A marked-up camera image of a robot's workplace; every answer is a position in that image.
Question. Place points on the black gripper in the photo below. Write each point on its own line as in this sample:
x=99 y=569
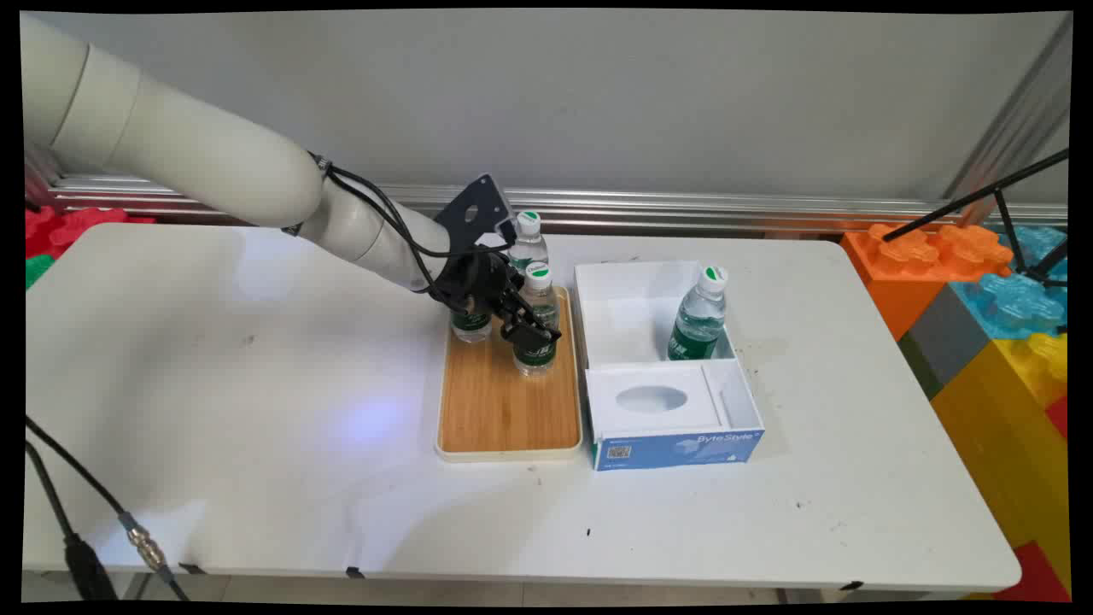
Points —
x=475 y=280

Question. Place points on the water bottle green label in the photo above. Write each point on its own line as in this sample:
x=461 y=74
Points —
x=470 y=329
x=696 y=331
x=536 y=360
x=528 y=229

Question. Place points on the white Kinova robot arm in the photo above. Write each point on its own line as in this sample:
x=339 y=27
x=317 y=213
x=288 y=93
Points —
x=213 y=162

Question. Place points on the bamboo tray white rim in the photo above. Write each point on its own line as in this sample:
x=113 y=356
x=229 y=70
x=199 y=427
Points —
x=505 y=410

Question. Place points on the white box blue front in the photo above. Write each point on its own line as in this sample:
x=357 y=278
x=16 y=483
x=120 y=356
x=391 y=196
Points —
x=666 y=449

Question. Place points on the orange giant toy brick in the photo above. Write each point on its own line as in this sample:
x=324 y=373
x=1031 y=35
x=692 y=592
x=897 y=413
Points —
x=897 y=290

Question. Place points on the black tripod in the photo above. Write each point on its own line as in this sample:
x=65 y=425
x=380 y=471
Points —
x=965 y=202

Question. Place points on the red toy bricks pile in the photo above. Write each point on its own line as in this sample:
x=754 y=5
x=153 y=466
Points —
x=73 y=226

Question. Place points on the light blue giant toy brick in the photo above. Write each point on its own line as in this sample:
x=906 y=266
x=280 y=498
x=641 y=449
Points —
x=1012 y=307
x=1037 y=243

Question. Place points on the yellow giant toy brick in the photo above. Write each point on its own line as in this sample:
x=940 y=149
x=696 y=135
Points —
x=1008 y=444

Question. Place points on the green toy brick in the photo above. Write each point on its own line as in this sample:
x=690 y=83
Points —
x=36 y=269

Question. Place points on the red giant toy brick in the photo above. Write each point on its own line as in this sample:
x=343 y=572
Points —
x=1037 y=576

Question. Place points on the black wrist camera mount plate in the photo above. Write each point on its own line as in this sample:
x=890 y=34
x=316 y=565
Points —
x=468 y=213

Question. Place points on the aluminium wall rail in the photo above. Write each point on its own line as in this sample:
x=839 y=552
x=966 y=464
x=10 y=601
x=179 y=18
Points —
x=683 y=209

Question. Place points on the aluminium frame post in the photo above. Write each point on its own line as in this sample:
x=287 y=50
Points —
x=1025 y=111

